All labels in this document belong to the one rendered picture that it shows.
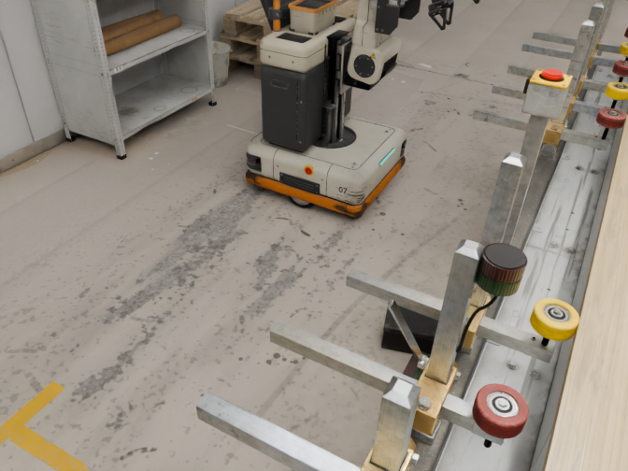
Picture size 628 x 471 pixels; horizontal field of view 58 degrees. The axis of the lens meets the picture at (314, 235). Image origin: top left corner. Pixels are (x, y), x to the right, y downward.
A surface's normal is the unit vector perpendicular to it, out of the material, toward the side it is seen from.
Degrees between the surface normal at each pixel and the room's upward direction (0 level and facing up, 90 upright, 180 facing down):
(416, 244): 0
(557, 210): 0
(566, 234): 0
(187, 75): 90
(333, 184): 90
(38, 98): 90
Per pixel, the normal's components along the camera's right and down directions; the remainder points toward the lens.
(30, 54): 0.88, 0.31
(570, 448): 0.03, -0.80
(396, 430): -0.48, 0.52
